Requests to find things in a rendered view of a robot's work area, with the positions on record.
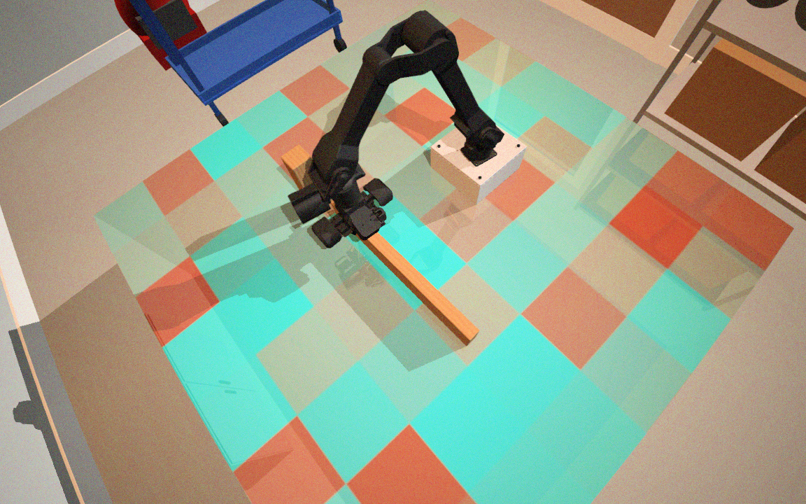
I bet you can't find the wooden post with slot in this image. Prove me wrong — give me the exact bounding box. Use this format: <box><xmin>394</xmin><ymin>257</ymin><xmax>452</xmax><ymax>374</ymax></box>
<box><xmin>281</xmin><ymin>145</ymin><xmax>313</xmax><ymax>190</ymax></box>

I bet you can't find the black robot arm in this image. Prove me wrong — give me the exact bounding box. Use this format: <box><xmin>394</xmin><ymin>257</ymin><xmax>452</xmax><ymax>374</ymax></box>
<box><xmin>288</xmin><ymin>10</ymin><xmax>504</xmax><ymax>240</ymax></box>

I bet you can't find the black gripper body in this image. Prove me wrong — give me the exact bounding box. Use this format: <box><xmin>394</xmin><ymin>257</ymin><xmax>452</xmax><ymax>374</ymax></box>
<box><xmin>312</xmin><ymin>178</ymin><xmax>393</xmax><ymax>249</ymax></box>

